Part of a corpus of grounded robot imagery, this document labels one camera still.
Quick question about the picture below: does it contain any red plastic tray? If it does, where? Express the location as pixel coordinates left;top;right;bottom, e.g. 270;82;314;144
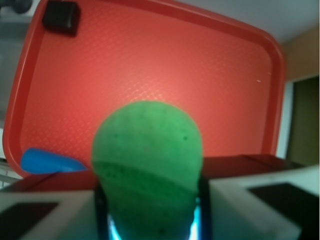
2;0;287;179

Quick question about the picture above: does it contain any blue toy bottle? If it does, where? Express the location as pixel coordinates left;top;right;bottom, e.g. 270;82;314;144
20;148;88;175

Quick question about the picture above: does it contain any dark grey clamp mount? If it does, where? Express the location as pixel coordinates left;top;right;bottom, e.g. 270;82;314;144
0;0;33;14

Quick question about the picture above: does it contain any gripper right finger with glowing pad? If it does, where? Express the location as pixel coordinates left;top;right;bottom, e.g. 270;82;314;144
192;154;320;240

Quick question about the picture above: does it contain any black cube block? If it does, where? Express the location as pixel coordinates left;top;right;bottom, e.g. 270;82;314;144
42;0;81;37

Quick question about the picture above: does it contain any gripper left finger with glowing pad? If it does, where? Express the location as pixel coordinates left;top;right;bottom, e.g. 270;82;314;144
0;171;110;240

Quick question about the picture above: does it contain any green foam ball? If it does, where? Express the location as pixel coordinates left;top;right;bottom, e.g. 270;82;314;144
92;101;203;240

